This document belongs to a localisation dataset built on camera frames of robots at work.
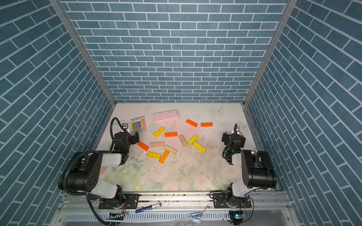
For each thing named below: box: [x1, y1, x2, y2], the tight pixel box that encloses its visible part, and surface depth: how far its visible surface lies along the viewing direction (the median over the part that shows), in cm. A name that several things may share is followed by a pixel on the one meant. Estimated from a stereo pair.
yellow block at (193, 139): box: [188, 134, 200, 146], surface depth 101 cm
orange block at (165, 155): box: [158, 149, 171, 164], surface depth 92 cm
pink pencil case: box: [153, 109, 180, 124], surface depth 111 cm
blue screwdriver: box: [134, 202, 162, 214], surface depth 72 cm
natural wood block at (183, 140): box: [178, 134, 189, 147], surface depth 100 cm
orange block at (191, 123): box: [185, 119, 198, 128], surface depth 110 cm
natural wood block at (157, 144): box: [150, 141, 165, 148], surface depth 97 cm
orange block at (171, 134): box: [164, 131, 178, 138], surface depth 101 cm
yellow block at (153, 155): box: [146, 151, 162, 160], surface depth 91 cm
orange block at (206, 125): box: [200, 122, 214, 128], surface depth 110 cm
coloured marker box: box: [131, 115, 147, 134], surface depth 107 cm
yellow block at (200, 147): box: [193, 141, 207, 154], surface depth 96 cm
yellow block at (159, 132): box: [152, 126, 166, 138], surface depth 104 cm
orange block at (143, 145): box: [136, 140, 150, 152], surface depth 97 cm
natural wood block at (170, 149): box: [163, 144, 178, 155], surface depth 95 cm
